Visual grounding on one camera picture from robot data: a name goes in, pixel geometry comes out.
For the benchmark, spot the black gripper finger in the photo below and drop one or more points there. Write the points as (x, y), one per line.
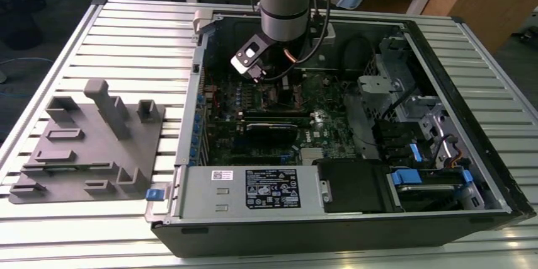
(291, 97)

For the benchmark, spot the CPU socket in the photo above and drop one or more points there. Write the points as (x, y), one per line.
(271, 94)

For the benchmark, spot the blue slot retainer strip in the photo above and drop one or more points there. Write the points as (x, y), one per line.
(193, 151)

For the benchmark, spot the green motherboard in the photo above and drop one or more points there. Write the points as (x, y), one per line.
(331, 124)

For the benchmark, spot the black graphics card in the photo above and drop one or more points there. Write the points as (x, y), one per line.
(268, 138)

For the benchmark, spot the silver chipset heatsink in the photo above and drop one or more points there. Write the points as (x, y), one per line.
(312, 153)

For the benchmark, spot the grey case release latch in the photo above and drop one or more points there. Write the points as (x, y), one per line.
(201, 21)

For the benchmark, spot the black disk bay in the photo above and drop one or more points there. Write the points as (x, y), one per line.
(389, 136)

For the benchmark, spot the silver drive cage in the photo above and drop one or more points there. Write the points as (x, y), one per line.
(420, 105)

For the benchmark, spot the black plastic shroud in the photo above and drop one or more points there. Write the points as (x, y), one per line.
(352, 187)

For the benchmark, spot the blue carrier tab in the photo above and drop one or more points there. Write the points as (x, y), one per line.
(415, 152)

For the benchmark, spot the silver power supply unit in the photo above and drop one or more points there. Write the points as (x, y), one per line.
(201, 187)

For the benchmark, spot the hard disk in blue carrier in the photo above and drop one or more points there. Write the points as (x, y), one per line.
(404, 176)

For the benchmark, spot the blue case latch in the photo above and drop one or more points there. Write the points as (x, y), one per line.
(154, 195)

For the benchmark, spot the black PC case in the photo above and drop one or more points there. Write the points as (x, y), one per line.
(293, 240)

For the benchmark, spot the grey parts rack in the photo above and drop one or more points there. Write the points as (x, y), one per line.
(96, 162)

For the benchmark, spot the black office chair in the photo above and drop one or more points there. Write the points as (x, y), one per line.
(20, 14)

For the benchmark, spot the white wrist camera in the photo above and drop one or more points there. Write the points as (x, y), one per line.
(247, 56)

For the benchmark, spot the compact wrist camera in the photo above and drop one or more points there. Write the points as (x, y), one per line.
(325, 34)

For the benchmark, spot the grey metal bracket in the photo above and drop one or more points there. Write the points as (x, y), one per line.
(373, 88)

